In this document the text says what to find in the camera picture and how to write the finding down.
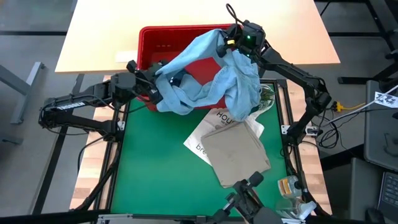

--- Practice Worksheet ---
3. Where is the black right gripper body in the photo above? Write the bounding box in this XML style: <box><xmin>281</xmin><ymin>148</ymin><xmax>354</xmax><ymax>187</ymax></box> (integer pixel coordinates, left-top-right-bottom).
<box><xmin>224</xmin><ymin>20</ymin><xmax>267</xmax><ymax>58</ymax></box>

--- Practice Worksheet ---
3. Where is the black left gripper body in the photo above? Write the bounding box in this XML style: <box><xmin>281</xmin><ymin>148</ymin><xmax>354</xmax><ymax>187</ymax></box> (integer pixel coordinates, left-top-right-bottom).
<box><xmin>126</xmin><ymin>60</ymin><xmax>158</xmax><ymax>94</ymax></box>

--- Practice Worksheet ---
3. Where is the light blue denim shirt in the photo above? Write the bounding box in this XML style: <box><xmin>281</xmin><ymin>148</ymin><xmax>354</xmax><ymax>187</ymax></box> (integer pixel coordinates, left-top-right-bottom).
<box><xmin>154</xmin><ymin>28</ymin><xmax>262</xmax><ymax>123</ymax></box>

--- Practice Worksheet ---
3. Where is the beige garment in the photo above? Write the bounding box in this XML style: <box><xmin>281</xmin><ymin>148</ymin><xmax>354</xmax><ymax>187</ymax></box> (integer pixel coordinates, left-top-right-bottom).
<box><xmin>200</xmin><ymin>120</ymin><xmax>272</xmax><ymax>189</ymax></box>

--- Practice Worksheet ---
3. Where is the red plastic laundry bin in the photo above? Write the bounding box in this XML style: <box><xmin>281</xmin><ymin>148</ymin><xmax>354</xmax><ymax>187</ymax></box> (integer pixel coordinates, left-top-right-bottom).
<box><xmin>136</xmin><ymin>23</ymin><xmax>261</xmax><ymax>112</ymax></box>

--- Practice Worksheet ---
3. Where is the white desk label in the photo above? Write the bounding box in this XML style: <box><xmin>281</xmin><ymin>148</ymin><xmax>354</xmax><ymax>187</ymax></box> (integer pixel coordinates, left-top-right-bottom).
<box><xmin>115</xmin><ymin>50</ymin><xmax>138</xmax><ymax>63</ymax></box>

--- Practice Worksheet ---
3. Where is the white printed tote bag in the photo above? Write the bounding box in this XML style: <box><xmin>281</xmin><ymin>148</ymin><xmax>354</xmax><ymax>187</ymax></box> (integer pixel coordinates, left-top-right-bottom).
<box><xmin>183</xmin><ymin>107</ymin><xmax>266</xmax><ymax>167</ymax></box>

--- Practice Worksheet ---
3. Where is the artificial succulent plant pot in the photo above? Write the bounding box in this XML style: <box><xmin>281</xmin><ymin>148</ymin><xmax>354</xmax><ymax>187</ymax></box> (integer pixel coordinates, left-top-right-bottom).
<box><xmin>257</xmin><ymin>83</ymin><xmax>277</xmax><ymax>110</ymax></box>

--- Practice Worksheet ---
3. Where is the light wooden desk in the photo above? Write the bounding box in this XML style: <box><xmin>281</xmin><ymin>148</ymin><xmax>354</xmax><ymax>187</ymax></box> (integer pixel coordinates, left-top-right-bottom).
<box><xmin>55</xmin><ymin>0</ymin><xmax>341</xmax><ymax>75</ymax></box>

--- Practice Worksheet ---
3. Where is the black desk foot bar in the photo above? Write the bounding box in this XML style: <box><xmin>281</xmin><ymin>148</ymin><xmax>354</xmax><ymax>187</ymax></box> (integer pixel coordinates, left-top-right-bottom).
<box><xmin>32</xmin><ymin>73</ymin><xmax>85</xmax><ymax>215</ymax></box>
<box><xmin>338</xmin><ymin>62</ymin><xmax>398</xmax><ymax>85</ymax></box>

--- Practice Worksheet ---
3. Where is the grey metal table leg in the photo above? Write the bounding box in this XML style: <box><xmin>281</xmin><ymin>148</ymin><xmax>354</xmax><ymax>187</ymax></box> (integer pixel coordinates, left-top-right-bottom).
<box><xmin>0</xmin><ymin>61</ymin><xmax>46</xmax><ymax>125</ymax></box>

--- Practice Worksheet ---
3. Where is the clear bottle orange label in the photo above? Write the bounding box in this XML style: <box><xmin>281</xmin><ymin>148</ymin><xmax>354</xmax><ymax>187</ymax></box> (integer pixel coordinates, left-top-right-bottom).
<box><xmin>278</xmin><ymin>175</ymin><xmax>304</xmax><ymax>199</ymax></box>

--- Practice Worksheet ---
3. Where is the white printed tag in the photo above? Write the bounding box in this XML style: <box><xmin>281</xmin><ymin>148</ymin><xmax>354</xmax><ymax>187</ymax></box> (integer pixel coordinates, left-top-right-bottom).
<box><xmin>374</xmin><ymin>91</ymin><xmax>398</xmax><ymax>109</ymax></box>

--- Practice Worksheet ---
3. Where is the grey cabinet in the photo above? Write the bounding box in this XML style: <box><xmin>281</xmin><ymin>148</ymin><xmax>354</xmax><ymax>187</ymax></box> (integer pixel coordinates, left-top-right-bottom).
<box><xmin>363</xmin><ymin>80</ymin><xmax>398</xmax><ymax>172</ymax></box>

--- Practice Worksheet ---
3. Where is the clear spray bottle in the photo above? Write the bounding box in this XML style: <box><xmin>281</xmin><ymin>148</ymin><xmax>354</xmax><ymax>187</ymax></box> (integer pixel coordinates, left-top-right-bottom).
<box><xmin>275</xmin><ymin>197</ymin><xmax>317</xmax><ymax>221</ymax></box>

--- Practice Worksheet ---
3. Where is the dark keypad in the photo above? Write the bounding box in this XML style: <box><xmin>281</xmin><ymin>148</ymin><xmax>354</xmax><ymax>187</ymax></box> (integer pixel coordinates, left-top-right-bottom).
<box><xmin>377</xmin><ymin>171</ymin><xmax>398</xmax><ymax>222</ymax></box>

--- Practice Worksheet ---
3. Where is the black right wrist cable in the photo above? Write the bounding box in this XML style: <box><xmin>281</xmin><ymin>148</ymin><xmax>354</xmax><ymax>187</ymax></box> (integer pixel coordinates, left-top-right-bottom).
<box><xmin>226</xmin><ymin>3</ymin><xmax>248</xmax><ymax>27</ymax></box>

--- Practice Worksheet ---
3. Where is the black floor cable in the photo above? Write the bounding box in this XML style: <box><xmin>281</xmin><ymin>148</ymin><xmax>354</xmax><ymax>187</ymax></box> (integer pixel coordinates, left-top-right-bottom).
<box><xmin>76</xmin><ymin>135</ymin><xmax>108</xmax><ymax>175</ymax></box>

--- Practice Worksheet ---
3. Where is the black aluminium table frame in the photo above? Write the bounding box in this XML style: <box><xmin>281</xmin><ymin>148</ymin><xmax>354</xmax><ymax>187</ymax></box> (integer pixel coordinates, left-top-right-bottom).
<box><xmin>74</xmin><ymin>74</ymin><xmax>332</xmax><ymax>224</ymax></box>

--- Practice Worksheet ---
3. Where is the yellow plug and cable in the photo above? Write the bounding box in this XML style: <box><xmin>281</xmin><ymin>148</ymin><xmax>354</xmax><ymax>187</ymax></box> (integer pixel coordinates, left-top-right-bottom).
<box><xmin>334</xmin><ymin>101</ymin><xmax>368</xmax><ymax>113</ymax></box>

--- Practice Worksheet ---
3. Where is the black cable bundle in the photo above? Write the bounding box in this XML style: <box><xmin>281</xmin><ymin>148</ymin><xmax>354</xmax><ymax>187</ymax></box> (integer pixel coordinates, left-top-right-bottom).
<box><xmin>315</xmin><ymin>107</ymin><xmax>345</xmax><ymax>149</ymax></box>

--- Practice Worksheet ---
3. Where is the white cable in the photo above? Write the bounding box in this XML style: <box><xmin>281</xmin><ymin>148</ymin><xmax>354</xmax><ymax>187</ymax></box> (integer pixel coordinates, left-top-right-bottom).
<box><xmin>326</xmin><ymin>84</ymin><xmax>398</xmax><ymax>125</ymax></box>

